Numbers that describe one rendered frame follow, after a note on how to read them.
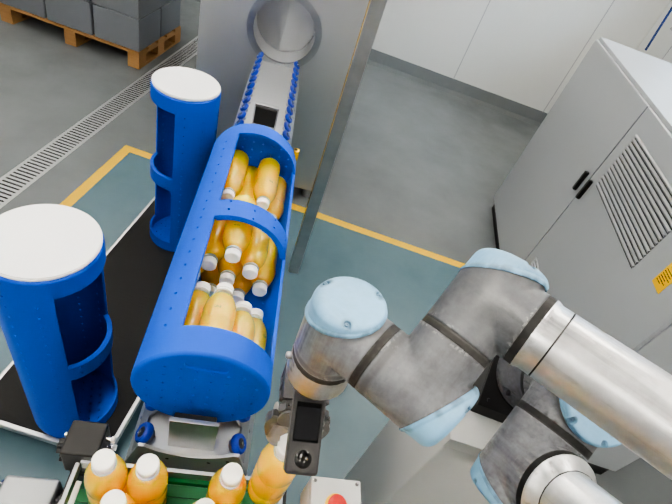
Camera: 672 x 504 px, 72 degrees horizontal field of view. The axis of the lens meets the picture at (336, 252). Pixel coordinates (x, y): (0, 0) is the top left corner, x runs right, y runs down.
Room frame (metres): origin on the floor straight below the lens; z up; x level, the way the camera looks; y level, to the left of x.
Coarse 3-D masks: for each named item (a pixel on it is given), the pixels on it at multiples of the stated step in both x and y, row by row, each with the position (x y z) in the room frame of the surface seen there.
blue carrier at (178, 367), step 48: (240, 144) 1.29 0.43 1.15; (288, 144) 1.32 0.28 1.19; (288, 192) 1.25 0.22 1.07; (192, 240) 0.76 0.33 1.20; (192, 288) 0.61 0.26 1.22; (144, 336) 0.52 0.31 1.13; (192, 336) 0.49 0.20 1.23; (240, 336) 0.54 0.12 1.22; (144, 384) 0.44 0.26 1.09; (192, 384) 0.46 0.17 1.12; (240, 384) 0.48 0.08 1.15
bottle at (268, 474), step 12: (264, 456) 0.34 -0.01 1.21; (276, 456) 0.34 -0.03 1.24; (264, 468) 0.33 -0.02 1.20; (276, 468) 0.33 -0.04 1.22; (252, 480) 0.34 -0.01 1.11; (264, 480) 0.32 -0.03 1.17; (276, 480) 0.32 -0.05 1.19; (288, 480) 0.33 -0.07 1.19; (252, 492) 0.33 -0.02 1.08; (264, 492) 0.32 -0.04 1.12; (276, 492) 0.32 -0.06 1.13
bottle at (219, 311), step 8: (216, 296) 0.63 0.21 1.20; (224, 296) 0.64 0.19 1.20; (232, 296) 0.67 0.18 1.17; (208, 304) 0.61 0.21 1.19; (216, 304) 0.61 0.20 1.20; (224, 304) 0.62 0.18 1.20; (232, 304) 0.63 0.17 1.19; (208, 312) 0.59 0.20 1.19; (216, 312) 0.59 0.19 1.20; (224, 312) 0.60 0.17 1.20; (232, 312) 0.61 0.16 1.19; (200, 320) 0.57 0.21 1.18; (208, 320) 0.56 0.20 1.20; (216, 320) 0.57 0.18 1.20; (224, 320) 0.58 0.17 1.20; (232, 320) 0.60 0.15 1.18; (224, 328) 0.56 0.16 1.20; (232, 328) 0.58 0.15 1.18
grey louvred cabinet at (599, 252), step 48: (624, 48) 3.42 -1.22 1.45; (576, 96) 3.22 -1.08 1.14; (624, 96) 2.68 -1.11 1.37; (528, 144) 3.48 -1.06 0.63; (576, 144) 2.81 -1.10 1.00; (624, 144) 2.37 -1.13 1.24; (528, 192) 2.97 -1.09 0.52; (576, 192) 2.45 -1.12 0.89; (624, 192) 2.08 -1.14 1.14; (528, 240) 2.55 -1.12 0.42; (576, 240) 2.13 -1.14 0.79; (624, 240) 1.85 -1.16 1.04; (576, 288) 1.86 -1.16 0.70; (624, 288) 1.63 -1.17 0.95; (624, 336) 1.43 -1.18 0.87
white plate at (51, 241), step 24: (0, 216) 0.74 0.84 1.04; (24, 216) 0.77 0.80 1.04; (48, 216) 0.80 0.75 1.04; (72, 216) 0.83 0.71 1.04; (0, 240) 0.67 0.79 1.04; (24, 240) 0.70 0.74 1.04; (48, 240) 0.72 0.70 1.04; (72, 240) 0.75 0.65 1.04; (96, 240) 0.78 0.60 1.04; (0, 264) 0.61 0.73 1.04; (24, 264) 0.63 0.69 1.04; (48, 264) 0.66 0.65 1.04; (72, 264) 0.68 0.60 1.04
